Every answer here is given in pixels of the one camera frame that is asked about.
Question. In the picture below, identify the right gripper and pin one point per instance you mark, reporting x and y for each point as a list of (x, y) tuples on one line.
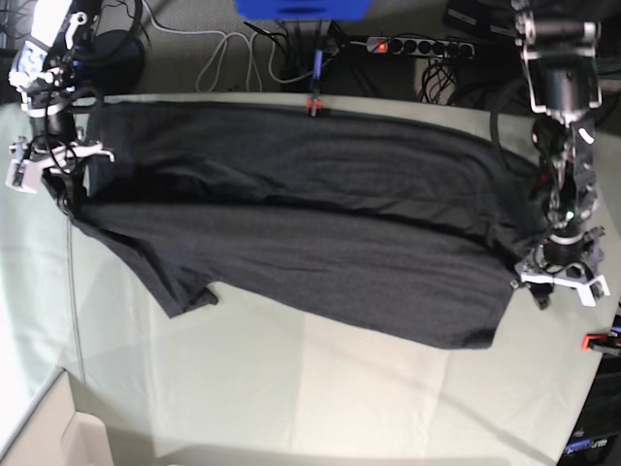
[(28, 165)]

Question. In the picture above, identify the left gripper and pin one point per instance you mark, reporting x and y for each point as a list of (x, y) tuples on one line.
[(570, 258)]

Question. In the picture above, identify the black t-shirt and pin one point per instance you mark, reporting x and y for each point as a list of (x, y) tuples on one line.
[(402, 227)]

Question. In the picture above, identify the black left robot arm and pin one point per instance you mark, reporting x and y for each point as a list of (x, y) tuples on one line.
[(558, 53)]

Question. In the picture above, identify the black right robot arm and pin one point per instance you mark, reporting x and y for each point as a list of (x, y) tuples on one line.
[(65, 69)]

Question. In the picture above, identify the red black side clamp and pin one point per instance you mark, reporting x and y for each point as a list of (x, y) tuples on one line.
[(605, 343)]

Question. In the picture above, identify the cardboard box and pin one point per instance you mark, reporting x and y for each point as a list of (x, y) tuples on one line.
[(54, 432)]

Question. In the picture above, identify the red black table clamp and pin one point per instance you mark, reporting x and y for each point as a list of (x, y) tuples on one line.
[(314, 106)]

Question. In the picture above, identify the blue plastic bin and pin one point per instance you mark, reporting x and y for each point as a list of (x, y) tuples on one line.
[(302, 9)]

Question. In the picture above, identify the green table cloth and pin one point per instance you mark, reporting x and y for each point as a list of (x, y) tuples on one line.
[(251, 382)]

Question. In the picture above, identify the white power strip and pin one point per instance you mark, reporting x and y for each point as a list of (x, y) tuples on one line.
[(420, 47)]

